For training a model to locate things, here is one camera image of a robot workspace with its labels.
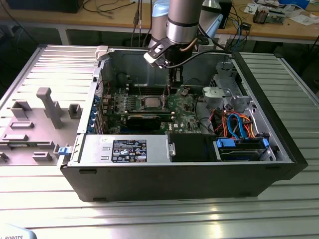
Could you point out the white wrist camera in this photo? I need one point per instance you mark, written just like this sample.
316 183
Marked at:
153 56

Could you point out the tall black box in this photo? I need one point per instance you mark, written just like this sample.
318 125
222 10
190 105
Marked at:
226 12

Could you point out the silver coin cell battery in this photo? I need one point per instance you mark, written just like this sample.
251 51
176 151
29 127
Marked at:
183 92

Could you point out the copper heatsink cooler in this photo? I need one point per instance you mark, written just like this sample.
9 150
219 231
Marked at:
260 16

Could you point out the black plastic drive shroud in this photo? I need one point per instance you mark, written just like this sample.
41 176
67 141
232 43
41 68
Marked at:
192 147

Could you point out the silver CPU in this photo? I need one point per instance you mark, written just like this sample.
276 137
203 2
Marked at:
152 102

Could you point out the white paper sheet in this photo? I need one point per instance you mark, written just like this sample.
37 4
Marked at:
301 20

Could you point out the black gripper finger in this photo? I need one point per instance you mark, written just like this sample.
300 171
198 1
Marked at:
176 78

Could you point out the metal locking lever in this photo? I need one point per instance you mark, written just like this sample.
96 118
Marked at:
139 85

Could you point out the blue plastic latch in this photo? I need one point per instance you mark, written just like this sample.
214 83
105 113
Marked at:
62 151

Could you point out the grey metal drive cage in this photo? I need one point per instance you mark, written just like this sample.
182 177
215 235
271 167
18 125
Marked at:
216 94

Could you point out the black PC case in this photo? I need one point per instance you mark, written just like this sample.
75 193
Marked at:
174 179

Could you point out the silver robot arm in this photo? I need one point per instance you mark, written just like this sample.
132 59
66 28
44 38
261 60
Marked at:
182 25

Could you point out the grey metal box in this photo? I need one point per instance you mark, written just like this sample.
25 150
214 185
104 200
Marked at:
276 17

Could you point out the grey part rack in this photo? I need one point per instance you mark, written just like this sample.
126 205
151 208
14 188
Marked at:
37 129

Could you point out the hard disk in blue carrier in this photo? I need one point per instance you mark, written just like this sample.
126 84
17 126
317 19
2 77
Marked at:
239 154

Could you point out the grey power supply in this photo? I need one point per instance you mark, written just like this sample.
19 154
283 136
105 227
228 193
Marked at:
94 149

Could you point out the pale grey case latch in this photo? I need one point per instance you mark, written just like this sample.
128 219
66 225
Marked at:
101 52

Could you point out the green motherboard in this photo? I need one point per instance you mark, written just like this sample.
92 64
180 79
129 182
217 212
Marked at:
185 117

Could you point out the wide black box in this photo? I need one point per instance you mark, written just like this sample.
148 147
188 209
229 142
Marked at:
45 6

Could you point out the small black box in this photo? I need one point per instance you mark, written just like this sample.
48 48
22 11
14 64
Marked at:
246 26

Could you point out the wooden desk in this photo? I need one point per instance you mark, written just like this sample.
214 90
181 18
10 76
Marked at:
104 18

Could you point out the pale blue teach pendant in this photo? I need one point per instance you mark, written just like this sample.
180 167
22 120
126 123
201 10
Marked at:
15 232

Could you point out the CPU socket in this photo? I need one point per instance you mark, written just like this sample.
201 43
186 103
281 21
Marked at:
142 102

